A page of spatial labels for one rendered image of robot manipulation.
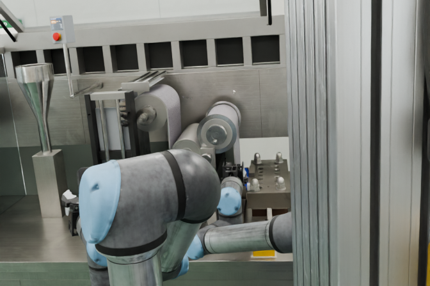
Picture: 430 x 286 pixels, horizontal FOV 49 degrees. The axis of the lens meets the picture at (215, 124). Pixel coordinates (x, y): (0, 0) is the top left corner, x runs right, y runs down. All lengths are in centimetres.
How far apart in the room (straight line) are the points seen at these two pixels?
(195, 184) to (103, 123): 98
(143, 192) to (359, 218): 37
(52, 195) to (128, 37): 73
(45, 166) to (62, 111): 32
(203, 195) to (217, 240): 61
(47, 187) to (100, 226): 136
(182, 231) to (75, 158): 142
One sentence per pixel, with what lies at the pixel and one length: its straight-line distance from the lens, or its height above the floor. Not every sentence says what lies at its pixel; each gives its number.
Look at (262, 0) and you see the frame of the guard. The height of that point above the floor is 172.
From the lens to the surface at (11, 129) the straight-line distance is 233.
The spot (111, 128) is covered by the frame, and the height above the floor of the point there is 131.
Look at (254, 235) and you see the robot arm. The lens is 125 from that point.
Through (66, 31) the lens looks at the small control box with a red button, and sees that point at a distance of 183.
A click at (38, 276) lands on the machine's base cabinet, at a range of 184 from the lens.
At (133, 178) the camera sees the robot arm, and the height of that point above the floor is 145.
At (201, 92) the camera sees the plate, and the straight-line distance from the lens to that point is 204.
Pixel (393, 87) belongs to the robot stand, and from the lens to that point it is 42.
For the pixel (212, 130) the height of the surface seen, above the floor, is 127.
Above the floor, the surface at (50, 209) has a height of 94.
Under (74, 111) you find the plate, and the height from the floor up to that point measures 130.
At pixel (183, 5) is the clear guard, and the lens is 198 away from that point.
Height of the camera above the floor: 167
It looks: 13 degrees down
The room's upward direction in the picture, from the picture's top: 4 degrees counter-clockwise
